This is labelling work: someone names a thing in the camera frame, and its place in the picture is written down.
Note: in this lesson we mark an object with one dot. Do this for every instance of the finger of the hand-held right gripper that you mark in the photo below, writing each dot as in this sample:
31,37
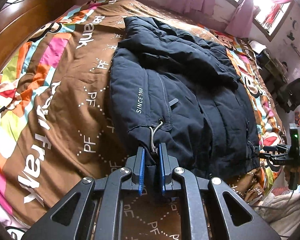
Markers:
276,158
273,148

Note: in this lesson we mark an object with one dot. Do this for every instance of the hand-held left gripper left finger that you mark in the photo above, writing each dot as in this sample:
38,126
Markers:
140,170

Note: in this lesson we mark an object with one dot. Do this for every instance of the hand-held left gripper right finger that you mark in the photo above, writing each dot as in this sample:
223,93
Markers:
162,172

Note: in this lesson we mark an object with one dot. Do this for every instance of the dark navy padded jacket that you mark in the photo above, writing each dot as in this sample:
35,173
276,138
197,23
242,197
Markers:
190,92

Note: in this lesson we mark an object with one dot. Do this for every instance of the white fluffy garment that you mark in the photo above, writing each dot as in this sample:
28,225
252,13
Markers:
285,210

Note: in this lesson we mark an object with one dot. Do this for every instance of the black office chair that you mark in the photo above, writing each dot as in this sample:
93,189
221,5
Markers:
293,92

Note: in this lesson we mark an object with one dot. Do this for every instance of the cluttered dark desk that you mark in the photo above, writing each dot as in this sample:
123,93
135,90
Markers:
272,67

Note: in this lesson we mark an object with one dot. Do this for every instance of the white bag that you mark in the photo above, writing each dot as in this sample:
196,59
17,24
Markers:
258,45

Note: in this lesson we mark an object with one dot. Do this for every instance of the brown printed blanket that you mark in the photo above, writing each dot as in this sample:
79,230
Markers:
65,92

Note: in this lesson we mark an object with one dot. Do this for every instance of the window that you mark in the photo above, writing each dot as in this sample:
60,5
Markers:
267,17

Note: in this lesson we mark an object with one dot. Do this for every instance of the wooden headboard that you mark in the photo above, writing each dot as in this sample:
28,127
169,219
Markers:
27,5

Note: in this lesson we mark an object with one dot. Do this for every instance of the black wall sticker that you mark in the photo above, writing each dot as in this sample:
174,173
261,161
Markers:
291,36

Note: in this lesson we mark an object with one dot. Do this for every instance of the round wall clock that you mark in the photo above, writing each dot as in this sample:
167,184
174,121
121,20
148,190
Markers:
295,24

